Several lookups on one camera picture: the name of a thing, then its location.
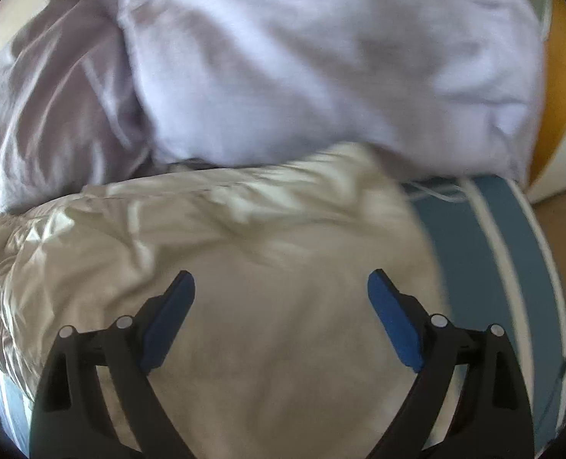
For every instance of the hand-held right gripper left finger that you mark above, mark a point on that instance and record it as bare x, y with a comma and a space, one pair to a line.
168, 325

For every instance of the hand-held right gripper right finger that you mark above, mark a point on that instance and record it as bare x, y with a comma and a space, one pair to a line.
395, 320

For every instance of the beige quilted puffer jacket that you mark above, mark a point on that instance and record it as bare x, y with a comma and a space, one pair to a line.
240, 258

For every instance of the blue striped bed sheet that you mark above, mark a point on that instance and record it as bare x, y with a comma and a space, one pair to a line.
460, 258

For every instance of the purple pillow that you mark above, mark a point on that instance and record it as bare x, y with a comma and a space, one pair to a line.
58, 105

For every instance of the yellow wooden headboard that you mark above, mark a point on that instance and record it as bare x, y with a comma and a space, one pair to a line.
560, 105

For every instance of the pale lavender pillow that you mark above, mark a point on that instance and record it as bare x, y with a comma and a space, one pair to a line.
311, 57

